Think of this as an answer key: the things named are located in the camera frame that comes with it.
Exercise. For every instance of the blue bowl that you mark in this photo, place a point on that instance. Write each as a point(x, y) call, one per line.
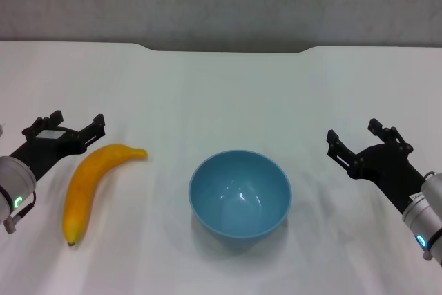
point(238, 198)

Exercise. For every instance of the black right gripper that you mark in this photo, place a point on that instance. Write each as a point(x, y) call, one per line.
point(390, 167)

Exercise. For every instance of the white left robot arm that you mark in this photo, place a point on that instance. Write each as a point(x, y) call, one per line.
point(14, 177)

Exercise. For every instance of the yellow banana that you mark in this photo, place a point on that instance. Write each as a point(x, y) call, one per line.
point(86, 177)

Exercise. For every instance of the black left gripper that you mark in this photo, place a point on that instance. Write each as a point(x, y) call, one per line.
point(52, 150)

